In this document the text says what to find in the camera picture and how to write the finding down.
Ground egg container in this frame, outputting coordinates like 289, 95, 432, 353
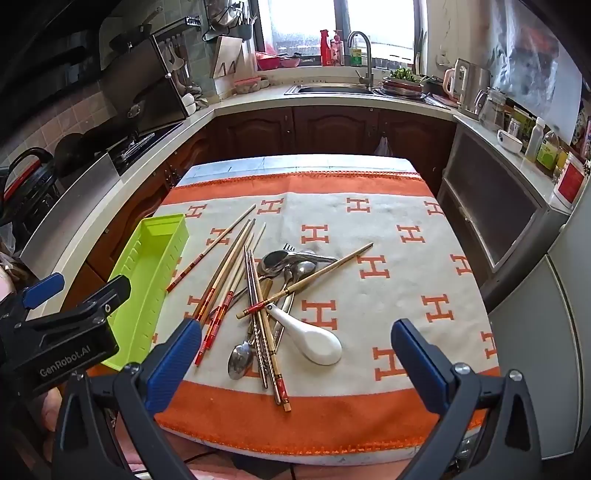
233, 76, 271, 93

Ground printed bamboo chopstick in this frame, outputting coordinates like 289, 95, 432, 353
256, 300, 282, 406
259, 277, 293, 414

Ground grey cabinet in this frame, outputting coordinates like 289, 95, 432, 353
436, 121, 575, 296

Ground steel kettle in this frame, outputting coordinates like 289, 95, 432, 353
459, 65, 492, 121

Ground steel faucet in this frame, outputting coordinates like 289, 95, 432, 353
346, 31, 376, 90

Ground white pink electric kettle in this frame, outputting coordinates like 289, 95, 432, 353
443, 58, 472, 104

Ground green plastic utensil tray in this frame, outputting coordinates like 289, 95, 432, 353
100, 213, 191, 371

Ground white ceramic spoon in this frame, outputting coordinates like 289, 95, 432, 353
265, 302, 343, 366

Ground white bowl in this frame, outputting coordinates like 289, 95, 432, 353
496, 129, 525, 154

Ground hanging utensil rack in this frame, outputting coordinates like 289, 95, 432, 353
185, 0, 257, 42

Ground red striped wooden chopstick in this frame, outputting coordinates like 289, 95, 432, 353
194, 224, 267, 367
166, 204, 257, 293
192, 219, 254, 324
205, 233, 256, 347
198, 220, 257, 329

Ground clear plastic sheet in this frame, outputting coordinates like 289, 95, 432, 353
489, 0, 583, 134

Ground kitchen window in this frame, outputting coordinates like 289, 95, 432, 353
256, 0, 428, 68

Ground white kitchen countertop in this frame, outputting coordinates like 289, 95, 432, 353
18, 78, 573, 324

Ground wooden cutting board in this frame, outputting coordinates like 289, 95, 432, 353
210, 36, 244, 79

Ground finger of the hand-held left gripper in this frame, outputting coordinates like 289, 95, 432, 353
0, 272, 65, 326
21, 275, 132, 331

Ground small metal spoon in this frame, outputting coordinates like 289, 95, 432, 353
226, 295, 264, 380

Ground black pot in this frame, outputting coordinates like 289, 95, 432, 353
54, 133, 109, 162

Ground grey refrigerator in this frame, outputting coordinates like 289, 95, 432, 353
487, 185, 591, 462

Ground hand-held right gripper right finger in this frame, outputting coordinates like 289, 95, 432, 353
390, 318, 546, 480

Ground clear plastic bottle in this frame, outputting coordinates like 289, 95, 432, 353
525, 117, 546, 163

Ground red label white container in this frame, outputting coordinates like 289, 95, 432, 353
551, 152, 589, 208

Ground cooking oil bottle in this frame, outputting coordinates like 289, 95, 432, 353
536, 130, 561, 171

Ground orange white patterned blanket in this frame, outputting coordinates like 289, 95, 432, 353
85, 172, 502, 455

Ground brown wooden kitchen cabinets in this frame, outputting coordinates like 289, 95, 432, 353
60, 107, 458, 315

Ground glass teapot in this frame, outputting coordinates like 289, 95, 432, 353
473, 88, 509, 132

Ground steel sink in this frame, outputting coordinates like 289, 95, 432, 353
284, 83, 377, 96

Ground steel splash panel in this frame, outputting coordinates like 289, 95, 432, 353
51, 152, 123, 204

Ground black pressure cooker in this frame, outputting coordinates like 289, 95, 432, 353
2, 147, 58, 232

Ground black range hood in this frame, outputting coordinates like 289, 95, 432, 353
99, 21, 191, 139

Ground metal chopstick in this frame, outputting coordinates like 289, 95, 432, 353
247, 249, 271, 388
244, 249, 267, 389

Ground gas stove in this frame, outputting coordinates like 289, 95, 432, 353
108, 131, 160, 171

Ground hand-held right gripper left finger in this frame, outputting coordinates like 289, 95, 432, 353
52, 318, 204, 480

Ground large metal spoon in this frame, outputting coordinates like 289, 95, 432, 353
256, 249, 340, 280

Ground chopsticks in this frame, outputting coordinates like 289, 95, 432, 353
235, 242, 375, 320

